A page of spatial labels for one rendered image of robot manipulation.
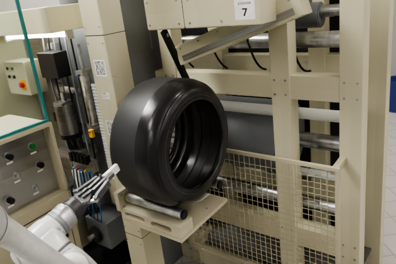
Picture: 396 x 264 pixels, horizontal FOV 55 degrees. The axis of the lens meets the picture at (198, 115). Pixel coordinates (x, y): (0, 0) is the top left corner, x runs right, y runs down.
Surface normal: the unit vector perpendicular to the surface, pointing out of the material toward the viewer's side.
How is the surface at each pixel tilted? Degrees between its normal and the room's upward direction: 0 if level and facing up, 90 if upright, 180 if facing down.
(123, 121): 53
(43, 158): 90
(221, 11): 90
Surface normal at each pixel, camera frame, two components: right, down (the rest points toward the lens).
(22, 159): 0.80, 0.10
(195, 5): -0.58, 0.32
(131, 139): -0.59, -0.08
